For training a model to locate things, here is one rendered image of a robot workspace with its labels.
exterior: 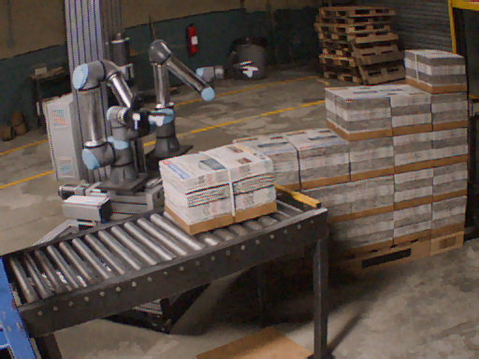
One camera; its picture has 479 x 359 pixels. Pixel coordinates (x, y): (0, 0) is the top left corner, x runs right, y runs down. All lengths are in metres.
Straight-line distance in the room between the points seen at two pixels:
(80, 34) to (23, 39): 6.11
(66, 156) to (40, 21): 6.13
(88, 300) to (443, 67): 2.42
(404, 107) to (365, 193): 0.56
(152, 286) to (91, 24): 1.56
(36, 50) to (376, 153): 6.87
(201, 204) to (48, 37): 7.28
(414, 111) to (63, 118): 2.01
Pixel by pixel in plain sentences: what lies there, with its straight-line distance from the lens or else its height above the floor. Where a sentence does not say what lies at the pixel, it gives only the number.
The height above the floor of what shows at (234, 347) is 0.00.
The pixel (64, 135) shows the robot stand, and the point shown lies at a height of 1.04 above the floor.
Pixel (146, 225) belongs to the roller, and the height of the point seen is 0.80.
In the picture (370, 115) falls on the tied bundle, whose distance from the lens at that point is 3.26.
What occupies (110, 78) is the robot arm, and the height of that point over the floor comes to 1.37.
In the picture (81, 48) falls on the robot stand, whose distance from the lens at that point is 3.16.
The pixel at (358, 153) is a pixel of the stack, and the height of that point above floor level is 0.76.
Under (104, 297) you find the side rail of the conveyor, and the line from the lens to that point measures 2.04.
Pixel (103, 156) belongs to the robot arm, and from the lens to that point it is 2.88.
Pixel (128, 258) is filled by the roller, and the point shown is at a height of 0.80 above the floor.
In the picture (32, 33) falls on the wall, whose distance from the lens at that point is 9.26.
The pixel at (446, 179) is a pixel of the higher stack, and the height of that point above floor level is 0.51.
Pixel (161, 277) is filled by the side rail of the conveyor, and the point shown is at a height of 0.77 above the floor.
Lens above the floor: 1.73
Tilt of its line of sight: 19 degrees down
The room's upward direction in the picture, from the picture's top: 6 degrees counter-clockwise
